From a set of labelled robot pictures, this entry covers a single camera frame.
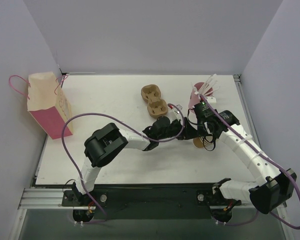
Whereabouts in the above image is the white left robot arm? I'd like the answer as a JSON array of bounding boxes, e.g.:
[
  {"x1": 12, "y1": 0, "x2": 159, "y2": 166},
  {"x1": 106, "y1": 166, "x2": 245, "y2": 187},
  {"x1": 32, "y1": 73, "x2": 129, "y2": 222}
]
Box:
[{"x1": 72, "y1": 116, "x2": 199, "y2": 206}]

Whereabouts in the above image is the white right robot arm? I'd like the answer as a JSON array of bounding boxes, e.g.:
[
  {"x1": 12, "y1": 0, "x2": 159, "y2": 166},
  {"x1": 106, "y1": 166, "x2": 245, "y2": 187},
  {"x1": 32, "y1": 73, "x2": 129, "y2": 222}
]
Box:
[{"x1": 193, "y1": 101, "x2": 297, "y2": 214}]

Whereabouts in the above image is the stack of brown paper cups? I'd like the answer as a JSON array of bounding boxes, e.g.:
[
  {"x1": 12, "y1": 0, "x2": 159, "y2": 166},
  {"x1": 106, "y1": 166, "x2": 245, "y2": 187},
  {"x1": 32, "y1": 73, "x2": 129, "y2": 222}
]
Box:
[{"x1": 192, "y1": 136, "x2": 213, "y2": 149}]

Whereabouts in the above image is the brown pulp cup carrier stack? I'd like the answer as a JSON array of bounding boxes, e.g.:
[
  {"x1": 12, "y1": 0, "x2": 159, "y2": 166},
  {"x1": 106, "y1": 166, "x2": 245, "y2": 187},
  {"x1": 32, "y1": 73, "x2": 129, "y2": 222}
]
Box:
[{"x1": 141, "y1": 84, "x2": 168, "y2": 119}]

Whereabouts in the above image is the pink straw holder cup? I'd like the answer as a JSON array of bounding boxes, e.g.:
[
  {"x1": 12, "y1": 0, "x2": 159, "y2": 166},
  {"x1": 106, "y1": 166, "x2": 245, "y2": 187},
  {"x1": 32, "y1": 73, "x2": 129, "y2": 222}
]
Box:
[{"x1": 188, "y1": 89, "x2": 217, "y2": 109}]

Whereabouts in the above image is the pink paper gift bag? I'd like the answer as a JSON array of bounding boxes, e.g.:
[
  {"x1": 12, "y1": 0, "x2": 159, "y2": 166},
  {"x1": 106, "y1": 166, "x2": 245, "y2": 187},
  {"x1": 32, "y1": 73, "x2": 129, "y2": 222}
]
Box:
[{"x1": 9, "y1": 71, "x2": 74, "y2": 140}]

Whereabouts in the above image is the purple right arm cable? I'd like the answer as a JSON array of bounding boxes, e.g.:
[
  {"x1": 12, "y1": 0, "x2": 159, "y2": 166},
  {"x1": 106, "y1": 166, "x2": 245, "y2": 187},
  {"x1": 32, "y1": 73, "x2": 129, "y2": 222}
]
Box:
[{"x1": 199, "y1": 94, "x2": 300, "y2": 230}]

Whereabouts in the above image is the aluminium frame rail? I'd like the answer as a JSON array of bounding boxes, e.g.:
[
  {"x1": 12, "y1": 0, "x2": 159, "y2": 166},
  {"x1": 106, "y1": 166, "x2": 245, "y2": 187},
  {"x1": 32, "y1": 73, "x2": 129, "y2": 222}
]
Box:
[{"x1": 233, "y1": 73, "x2": 288, "y2": 208}]

